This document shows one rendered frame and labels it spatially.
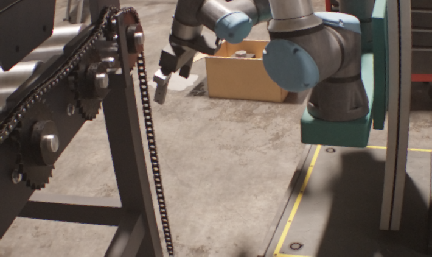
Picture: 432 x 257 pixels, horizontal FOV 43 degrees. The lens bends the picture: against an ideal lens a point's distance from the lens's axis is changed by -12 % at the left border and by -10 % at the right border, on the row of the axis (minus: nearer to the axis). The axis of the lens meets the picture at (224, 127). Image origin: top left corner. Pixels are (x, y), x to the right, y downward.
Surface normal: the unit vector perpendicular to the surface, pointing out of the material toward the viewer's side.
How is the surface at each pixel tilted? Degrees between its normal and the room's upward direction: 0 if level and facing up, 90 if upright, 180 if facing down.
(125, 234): 0
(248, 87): 90
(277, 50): 97
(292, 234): 0
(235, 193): 0
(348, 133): 90
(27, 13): 90
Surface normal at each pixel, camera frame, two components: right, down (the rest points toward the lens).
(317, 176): -0.08, -0.90
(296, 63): -0.63, 0.49
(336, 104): -0.22, 0.15
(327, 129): -0.31, 0.44
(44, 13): 0.98, 0.00
